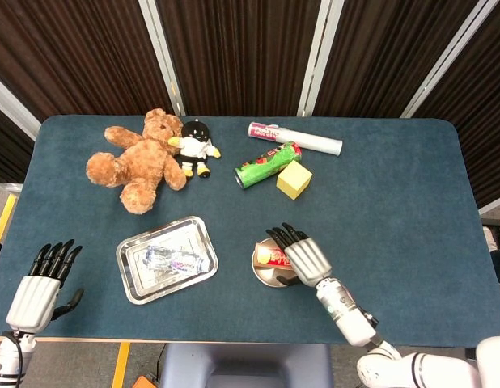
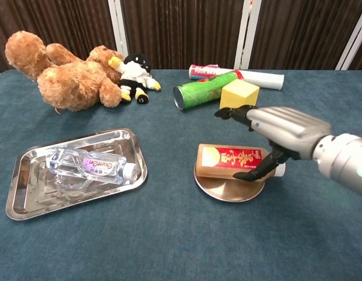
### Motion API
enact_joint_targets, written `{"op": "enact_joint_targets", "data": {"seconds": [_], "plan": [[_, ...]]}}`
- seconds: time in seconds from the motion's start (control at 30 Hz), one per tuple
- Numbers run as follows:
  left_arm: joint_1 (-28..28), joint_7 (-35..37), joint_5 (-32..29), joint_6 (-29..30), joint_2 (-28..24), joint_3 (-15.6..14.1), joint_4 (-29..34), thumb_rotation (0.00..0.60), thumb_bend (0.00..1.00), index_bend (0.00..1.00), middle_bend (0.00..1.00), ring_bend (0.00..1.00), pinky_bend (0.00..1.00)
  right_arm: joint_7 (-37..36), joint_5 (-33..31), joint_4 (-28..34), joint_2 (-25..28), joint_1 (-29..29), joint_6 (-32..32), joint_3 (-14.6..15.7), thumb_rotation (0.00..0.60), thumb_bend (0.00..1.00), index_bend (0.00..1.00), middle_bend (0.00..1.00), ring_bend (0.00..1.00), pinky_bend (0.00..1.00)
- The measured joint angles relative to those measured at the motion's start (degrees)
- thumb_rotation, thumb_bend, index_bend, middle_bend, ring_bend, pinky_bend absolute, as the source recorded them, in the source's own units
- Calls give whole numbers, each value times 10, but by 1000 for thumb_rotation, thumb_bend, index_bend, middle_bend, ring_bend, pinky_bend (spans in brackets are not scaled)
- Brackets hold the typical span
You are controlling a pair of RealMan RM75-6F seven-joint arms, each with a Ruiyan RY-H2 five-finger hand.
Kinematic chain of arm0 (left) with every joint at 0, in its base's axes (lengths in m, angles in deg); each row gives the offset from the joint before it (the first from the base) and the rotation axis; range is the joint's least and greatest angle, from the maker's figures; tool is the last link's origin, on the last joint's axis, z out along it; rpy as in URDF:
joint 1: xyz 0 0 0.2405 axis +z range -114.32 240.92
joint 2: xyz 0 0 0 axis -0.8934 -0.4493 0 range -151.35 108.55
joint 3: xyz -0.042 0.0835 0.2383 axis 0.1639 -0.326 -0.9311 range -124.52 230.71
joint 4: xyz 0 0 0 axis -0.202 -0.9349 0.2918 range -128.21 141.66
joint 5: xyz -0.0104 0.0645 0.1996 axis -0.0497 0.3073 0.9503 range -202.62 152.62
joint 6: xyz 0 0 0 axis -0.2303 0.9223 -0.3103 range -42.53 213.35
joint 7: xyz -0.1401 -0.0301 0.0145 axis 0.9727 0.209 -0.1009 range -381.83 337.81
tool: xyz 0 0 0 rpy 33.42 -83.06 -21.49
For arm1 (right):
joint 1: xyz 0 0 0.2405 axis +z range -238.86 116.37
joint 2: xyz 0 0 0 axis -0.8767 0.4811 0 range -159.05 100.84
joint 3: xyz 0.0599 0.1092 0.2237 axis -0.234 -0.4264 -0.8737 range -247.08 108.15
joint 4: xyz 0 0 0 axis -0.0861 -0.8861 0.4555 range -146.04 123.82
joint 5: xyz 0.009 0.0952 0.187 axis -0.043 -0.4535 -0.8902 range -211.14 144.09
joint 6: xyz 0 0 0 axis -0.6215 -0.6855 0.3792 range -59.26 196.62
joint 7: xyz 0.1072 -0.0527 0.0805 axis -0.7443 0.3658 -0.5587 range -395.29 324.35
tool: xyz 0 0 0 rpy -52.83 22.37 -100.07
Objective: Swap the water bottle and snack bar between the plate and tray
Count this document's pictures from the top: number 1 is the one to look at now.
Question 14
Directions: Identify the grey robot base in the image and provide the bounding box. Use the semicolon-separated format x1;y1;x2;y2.
159;343;334;388

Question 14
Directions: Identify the black white plush doll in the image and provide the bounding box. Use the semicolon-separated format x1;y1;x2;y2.
167;118;222;179

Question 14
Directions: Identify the teal felt table cover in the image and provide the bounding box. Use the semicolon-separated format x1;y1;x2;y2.
0;115;500;348

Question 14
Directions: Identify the brown teddy bear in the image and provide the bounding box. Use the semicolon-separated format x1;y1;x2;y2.
85;108;188;215

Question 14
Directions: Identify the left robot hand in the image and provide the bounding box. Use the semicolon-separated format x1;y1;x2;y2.
6;238;85;335

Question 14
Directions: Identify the yellow foam cube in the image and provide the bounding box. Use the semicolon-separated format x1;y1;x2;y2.
276;159;314;200

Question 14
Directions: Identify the brown drink bottle red label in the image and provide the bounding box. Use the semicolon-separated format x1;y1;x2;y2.
254;242;295;271

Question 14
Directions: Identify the rectangular steel tray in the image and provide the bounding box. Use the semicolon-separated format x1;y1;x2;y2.
115;215;218;306

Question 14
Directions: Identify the white partition post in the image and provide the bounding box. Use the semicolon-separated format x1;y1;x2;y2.
400;0;500;119
297;0;336;118
0;72;43;141
138;0;187;117

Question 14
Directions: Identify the round steel plate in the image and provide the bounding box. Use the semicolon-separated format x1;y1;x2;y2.
252;237;306;289

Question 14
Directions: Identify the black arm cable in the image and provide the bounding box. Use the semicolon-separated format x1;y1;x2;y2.
2;331;24;388

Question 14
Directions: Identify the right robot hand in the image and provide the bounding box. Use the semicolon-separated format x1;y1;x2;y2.
265;221;333;288

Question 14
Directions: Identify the clear water bottle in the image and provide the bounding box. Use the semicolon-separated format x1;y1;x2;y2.
142;245;210;276

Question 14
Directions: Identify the green chips can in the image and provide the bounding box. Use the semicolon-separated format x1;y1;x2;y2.
233;140;303;192

